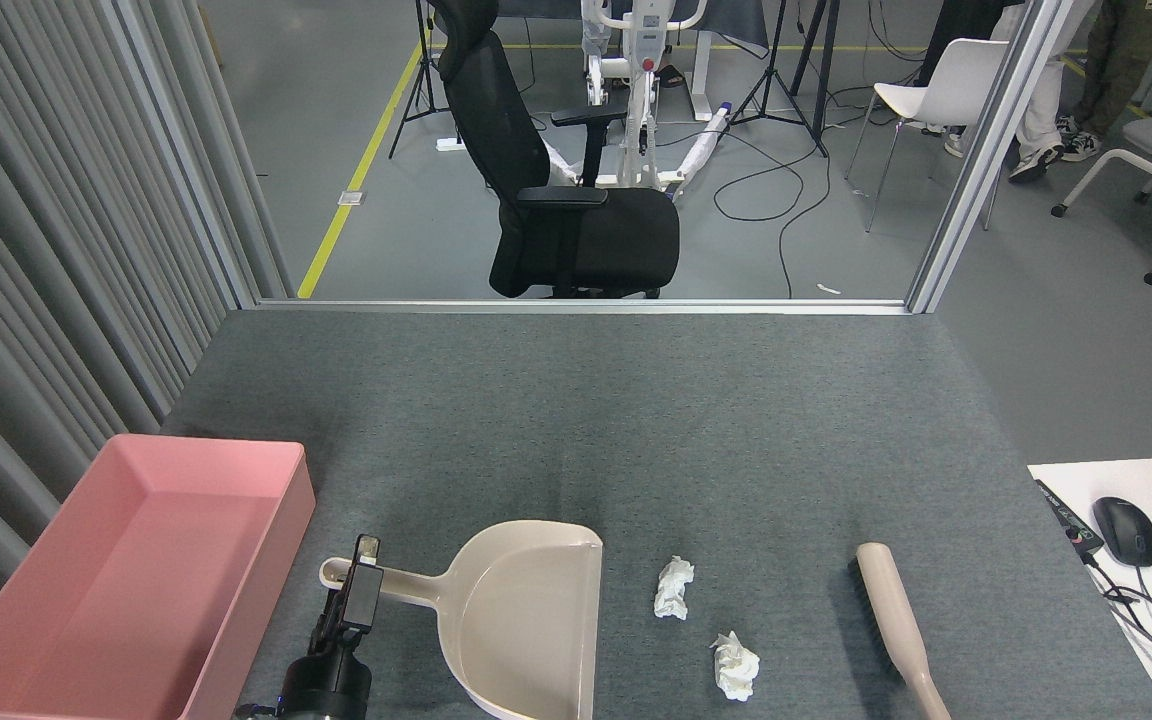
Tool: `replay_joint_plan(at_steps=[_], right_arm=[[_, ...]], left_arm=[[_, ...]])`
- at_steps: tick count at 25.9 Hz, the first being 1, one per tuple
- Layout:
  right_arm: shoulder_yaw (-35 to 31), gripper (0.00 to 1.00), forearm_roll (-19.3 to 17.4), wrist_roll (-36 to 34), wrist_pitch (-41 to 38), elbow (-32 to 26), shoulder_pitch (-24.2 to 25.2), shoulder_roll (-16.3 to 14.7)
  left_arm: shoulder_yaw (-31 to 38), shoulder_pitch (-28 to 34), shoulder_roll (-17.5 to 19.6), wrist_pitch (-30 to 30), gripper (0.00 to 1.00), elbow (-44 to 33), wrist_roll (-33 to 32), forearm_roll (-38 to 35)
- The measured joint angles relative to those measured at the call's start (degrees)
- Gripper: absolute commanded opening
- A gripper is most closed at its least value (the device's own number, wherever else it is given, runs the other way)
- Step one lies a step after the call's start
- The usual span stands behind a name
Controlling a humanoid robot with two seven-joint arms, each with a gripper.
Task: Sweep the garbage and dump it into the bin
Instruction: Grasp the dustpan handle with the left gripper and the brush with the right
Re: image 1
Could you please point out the dark desk white leg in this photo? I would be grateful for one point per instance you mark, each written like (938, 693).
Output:
(736, 20)

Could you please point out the silver frame rail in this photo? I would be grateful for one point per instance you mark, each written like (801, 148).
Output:
(586, 305)

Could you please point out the white power strip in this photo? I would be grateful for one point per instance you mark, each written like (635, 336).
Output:
(450, 144)

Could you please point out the white tissue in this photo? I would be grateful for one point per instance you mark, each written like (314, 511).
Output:
(736, 668)
(674, 588)

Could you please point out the pink plastic bin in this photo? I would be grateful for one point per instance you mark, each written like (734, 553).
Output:
(116, 560)

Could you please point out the beige plastic dustpan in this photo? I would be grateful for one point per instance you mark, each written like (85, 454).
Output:
(526, 620)

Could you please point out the silver frame post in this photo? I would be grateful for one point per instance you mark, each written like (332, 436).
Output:
(991, 150)

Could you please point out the silver floor socket plate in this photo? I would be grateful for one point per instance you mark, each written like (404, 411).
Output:
(352, 198)

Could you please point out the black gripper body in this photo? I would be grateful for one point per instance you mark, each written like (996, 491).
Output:
(326, 690)

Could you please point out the beige hand brush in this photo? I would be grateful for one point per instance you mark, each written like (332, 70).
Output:
(886, 590)

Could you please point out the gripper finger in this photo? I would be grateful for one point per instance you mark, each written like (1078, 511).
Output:
(364, 600)
(329, 630)

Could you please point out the white wheeled stand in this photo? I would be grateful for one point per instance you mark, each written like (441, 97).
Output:
(644, 100)

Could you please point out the white plastic chair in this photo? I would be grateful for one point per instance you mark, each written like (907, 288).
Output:
(946, 95)

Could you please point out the black tripod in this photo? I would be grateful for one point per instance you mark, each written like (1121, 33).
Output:
(425, 60)
(778, 40)

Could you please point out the black computer mouse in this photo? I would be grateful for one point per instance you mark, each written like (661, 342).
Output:
(1126, 530)

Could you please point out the black office chair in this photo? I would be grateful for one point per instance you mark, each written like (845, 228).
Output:
(626, 240)

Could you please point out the person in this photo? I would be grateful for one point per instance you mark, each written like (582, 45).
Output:
(1051, 80)
(1131, 50)

